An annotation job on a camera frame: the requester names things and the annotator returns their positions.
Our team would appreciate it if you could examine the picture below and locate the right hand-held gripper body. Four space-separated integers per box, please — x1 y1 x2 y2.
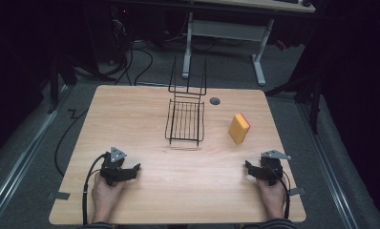
255 149 292 187

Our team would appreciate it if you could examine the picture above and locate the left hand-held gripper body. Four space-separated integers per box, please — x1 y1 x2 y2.
99 146 133 187

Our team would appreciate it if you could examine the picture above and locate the yellow sponge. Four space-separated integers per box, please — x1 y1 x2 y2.
227 112 252 145

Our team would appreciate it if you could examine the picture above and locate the black wire basket rack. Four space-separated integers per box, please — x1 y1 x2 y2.
164 54 208 147

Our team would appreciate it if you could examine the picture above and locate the person's right hand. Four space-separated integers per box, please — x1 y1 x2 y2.
256 176 288 221

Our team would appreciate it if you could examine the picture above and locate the person's left hand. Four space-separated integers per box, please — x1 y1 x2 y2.
91 173 126 224

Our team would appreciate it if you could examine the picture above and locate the grey tape strip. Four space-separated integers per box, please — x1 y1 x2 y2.
288 186 307 197
46 190 72 201

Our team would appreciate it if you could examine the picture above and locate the black stand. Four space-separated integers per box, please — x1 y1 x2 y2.
264 31 324 135
46 47 119 115

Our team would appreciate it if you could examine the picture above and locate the dark computer tower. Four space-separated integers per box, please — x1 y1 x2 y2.
109 5 131 66

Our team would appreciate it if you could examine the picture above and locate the white-framed desk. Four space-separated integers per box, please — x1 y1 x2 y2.
180 0 317 88

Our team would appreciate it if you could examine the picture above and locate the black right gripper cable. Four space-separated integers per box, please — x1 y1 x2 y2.
263 157 291 220

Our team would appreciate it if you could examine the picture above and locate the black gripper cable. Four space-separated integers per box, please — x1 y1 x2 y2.
263 157 291 220
81 153 108 226

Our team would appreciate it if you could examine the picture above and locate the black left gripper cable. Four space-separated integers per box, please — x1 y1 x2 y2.
81 153 108 226

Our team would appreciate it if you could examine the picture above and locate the black floor cable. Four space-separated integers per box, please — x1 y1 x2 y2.
53 108 91 177

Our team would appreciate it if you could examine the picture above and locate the metal floor rail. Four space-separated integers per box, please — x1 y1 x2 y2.
295 100 360 229
0 83 72 227

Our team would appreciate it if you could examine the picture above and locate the bundle of black floor cables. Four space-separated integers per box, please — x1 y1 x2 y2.
108 39 155 87

